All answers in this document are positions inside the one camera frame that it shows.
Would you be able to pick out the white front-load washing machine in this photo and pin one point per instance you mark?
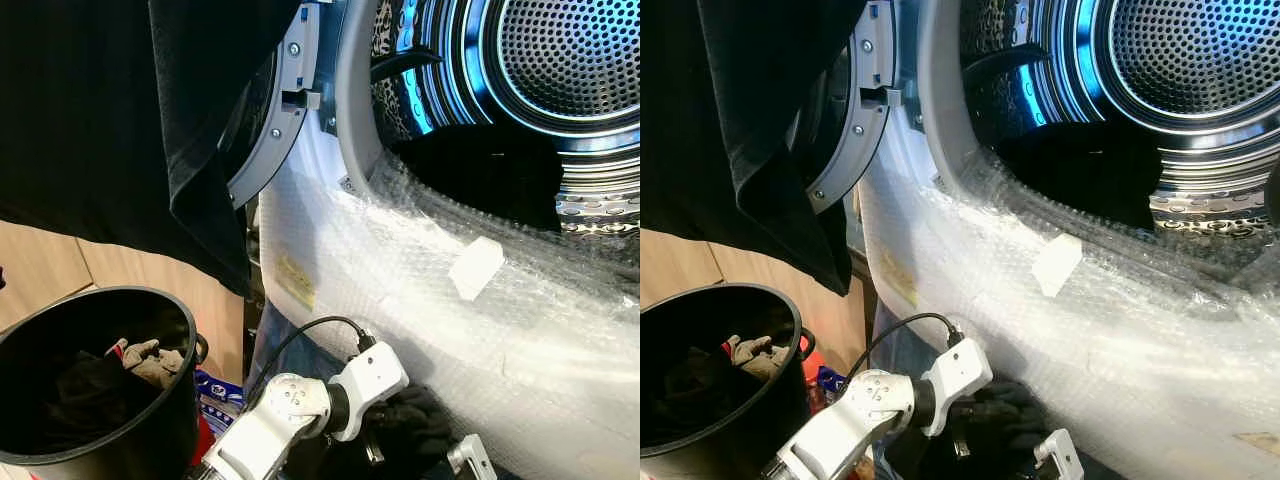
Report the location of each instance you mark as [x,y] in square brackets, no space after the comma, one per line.
[355,100]
[940,100]

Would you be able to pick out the dark clothes pile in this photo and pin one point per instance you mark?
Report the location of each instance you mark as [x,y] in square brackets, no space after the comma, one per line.
[700,390]
[85,395]

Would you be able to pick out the red plastic item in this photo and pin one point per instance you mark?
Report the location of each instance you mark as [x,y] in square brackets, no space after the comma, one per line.
[807,365]
[203,445]

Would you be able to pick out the white tape piece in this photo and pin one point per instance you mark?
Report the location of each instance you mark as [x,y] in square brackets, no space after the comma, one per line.
[1057,265]
[477,268]

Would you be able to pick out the blue patterned bag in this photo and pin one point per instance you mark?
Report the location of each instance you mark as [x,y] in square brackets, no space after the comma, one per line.
[220,395]
[830,380]

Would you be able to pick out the black garment in drum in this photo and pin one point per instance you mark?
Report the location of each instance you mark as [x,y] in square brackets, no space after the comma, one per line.
[1085,175]
[480,175]

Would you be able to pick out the grey-brown crumpled garment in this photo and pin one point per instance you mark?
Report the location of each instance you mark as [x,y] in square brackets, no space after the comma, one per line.
[148,360]
[755,355]

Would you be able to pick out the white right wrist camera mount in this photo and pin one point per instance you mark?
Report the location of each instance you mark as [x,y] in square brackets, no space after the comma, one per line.
[1060,455]
[472,458]

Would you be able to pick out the clear bubble wrap sheet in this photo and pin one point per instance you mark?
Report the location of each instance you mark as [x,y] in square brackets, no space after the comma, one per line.
[1120,330]
[420,330]

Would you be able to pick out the large black hanging cloth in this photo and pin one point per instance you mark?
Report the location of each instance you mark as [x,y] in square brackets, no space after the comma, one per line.
[100,100]
[740,100]

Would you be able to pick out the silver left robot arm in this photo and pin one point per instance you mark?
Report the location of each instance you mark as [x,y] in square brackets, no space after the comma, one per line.
[270,420]
[860,410]

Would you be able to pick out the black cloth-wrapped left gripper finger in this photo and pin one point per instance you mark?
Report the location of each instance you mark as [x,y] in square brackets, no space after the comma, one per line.
[1012,405]
[420,450]
[1008,450]
[425,408]

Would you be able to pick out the black plastic bucket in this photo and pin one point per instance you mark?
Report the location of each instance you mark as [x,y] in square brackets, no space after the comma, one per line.
[170,420]
[790,410]

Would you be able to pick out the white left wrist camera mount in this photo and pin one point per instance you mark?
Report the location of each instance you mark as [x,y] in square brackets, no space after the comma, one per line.
[375,378]
[958,375]

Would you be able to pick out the grey round washer door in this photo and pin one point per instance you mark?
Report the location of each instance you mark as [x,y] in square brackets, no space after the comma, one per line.
[865,120]
[285,120]

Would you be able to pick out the black drum paddle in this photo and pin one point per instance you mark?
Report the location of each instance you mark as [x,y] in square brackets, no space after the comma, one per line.
[400,65]
[995,65]

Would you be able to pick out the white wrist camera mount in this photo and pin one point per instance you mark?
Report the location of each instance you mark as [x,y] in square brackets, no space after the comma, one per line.
[472,458]
[1060,455]
[958,375]
[375,378]

